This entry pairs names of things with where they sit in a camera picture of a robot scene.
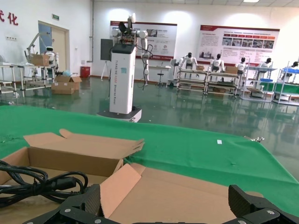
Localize brown carton with label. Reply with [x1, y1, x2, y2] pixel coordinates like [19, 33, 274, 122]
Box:
[28, 53, 50, 67]

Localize open brown cardboard box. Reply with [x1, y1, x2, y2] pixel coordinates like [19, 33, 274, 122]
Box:
[0, 128, 146, 224]
[100, 162, 263, 224]

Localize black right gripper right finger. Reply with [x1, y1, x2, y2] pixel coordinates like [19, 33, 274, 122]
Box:
[228, 184, 299, 224]

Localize white desk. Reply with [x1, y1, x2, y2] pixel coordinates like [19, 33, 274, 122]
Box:
[149, 65, 172, 82]

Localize white pipe frame table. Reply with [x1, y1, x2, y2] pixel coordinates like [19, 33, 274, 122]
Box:
[0, 63, 59, 98]

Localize wide red white info board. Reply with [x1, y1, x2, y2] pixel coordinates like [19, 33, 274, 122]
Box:
[198, 24, 280, 66]

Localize clear tape scraps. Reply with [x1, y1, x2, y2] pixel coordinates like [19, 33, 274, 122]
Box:
[0, 134, 18, 143]

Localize black power cable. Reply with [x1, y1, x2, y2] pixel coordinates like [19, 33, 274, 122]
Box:
[0, 160, 89, 208]

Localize open carton with flaps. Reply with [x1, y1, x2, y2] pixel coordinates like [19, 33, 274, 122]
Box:
[50, 74, 83, 95]

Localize metal table clamp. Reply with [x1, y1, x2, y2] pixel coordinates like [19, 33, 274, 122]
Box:
[244, 135, 265, 142]

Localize green table cloth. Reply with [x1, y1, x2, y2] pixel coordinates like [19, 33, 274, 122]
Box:
[0, 105, 299, 189]

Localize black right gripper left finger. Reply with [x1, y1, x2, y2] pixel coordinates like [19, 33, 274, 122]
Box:
[23, 183, 110, 224]

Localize white tower mobile robot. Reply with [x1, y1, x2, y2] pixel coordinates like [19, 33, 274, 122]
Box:
[97, 13, 150, 123]

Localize white wall pipe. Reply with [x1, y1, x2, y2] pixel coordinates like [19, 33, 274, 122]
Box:
[89, 0, 95, 63]

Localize white shelf rack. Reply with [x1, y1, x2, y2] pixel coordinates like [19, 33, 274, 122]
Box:
[241, 65, 278, 102]

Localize dark panel on stand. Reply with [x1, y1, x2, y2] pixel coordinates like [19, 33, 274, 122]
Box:
[100, 38, 114, 82]

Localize white crane frame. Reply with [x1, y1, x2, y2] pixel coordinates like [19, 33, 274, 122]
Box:
[25, 32, 52, 57]

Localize beige door with frame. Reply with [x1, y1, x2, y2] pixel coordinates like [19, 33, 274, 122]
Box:
[38, 20, 71, 78]

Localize red bin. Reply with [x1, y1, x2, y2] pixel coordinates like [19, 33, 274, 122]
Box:
[80, 66, 92, 78]

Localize small white humanoid robot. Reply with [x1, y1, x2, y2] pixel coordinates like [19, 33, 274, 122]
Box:
[44, 46, 59, 69]

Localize white black humanoid robot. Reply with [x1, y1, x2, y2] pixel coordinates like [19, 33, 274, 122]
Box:
[210, 53, 226, 71]
[259, 58, 274, 70]
[235, 57, 249, 76]
[282, 61, 299, 81]
[178, 52, 199, 70]

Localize pipe frame roller rack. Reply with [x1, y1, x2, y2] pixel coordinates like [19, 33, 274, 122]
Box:
[177, 67, 208, 95]
[206, 69, 240, 96]

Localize green panel workbench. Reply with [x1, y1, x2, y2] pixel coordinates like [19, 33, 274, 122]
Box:
[272, 67, 299, 105]

